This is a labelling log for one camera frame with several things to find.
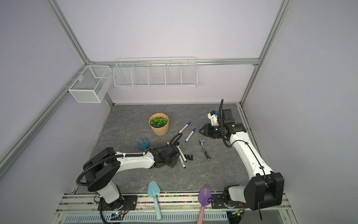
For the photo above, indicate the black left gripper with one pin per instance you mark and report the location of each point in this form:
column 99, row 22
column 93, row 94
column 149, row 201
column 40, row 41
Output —
column 172, row 164

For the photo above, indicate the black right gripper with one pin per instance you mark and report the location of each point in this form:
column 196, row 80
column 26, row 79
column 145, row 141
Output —
column 208, row 131

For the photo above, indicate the white marker blue end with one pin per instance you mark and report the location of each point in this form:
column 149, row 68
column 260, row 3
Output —
column 185, row 126

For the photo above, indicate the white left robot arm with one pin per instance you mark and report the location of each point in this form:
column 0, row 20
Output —
column 98, row 172

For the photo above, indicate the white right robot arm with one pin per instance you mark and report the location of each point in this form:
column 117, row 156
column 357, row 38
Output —
column 265, row 187

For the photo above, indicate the beige faceted plant pot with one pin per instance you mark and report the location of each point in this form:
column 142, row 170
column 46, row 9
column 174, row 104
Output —
column 160, row 131

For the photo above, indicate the green artificial plant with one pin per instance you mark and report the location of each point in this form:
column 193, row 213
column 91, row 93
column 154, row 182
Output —
column 158, row 122

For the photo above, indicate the teal garden trowel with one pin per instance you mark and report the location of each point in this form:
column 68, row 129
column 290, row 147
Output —
column 153, row 192

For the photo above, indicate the purple garden trowel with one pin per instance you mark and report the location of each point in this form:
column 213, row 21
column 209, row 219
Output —
column 203, row 197

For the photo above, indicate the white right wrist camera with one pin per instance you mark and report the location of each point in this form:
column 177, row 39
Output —
column 214, row 116

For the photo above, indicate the teal fork yellow handle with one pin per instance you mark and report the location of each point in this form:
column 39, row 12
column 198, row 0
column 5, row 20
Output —
column 143, row 144

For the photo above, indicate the white wire wall shelf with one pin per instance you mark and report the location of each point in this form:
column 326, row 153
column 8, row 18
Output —
column 155, row 72

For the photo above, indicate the white mesh wall basket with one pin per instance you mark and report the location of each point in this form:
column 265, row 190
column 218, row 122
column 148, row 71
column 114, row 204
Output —
column 92, row 84

